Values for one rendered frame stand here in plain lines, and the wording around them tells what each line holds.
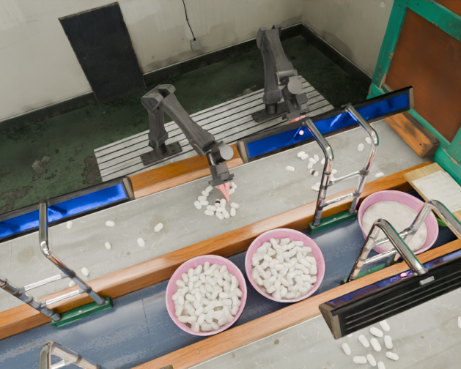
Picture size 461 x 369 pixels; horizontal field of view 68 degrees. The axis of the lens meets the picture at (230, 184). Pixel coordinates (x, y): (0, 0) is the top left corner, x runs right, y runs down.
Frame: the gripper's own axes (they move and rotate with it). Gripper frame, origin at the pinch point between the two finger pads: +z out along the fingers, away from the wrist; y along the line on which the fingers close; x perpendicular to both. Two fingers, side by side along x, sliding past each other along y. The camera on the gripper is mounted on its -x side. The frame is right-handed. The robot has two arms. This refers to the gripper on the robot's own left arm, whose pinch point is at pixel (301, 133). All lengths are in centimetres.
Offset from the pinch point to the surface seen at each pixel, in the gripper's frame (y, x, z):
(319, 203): -10.4, -22.3, 25.6
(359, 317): -26, -66, 44
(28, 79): -138, 155, -111
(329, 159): -10.3, -39.5, 11.1
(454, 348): 6, -46, 74
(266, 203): -23.7, -2.7, 21.8
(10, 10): -123, 118, -143
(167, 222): -63, 2, 17
